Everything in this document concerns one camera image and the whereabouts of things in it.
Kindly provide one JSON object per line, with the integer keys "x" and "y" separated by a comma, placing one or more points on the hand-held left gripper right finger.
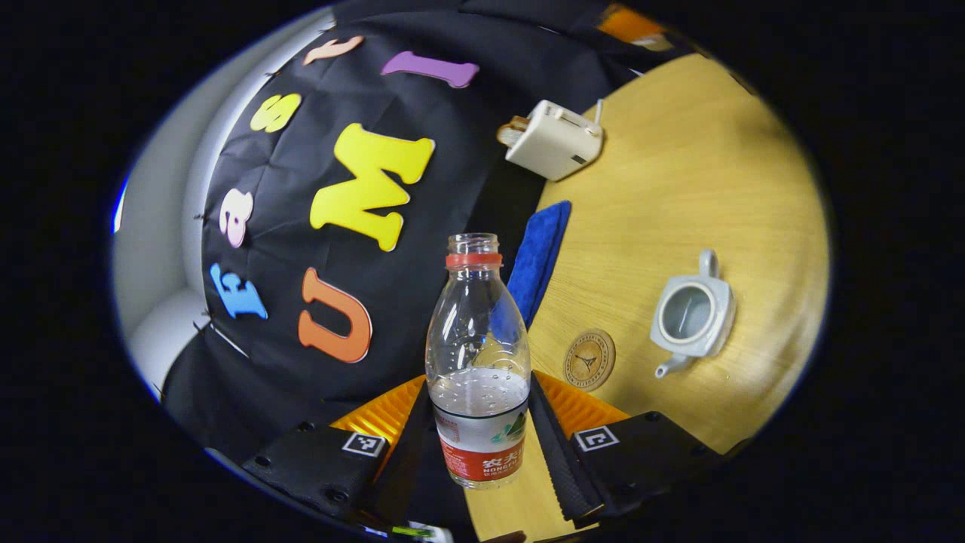
{"x": 554, "y": 460}

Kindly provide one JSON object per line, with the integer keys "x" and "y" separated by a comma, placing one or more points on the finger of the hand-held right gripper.
{"x": 626, "y": 23}

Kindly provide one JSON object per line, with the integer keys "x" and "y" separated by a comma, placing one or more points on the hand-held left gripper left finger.
{"x": 403, "y": 460}

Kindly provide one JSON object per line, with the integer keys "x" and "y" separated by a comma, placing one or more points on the round wooden coaster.
{"x": 589, "y": 360}

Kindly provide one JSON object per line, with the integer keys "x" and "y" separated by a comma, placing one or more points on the clear plastic water bottle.
{"x": 476, "y": 354}

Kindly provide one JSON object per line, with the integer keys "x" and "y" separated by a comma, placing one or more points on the white ceramic teacup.
{"x": 712, "y": 332}

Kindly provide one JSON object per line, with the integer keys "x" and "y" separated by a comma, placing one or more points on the white toaster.
{"x": 554, "y": 143}

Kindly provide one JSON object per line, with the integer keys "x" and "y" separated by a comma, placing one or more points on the black backdrop cloth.
{"x": 286, "y": 362}

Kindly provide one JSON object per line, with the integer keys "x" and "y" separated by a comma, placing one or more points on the bread slice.
{"x": 513, "y": 132}

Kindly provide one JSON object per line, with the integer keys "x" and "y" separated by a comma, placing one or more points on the blue towel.
{"x": 539, "y": 256}

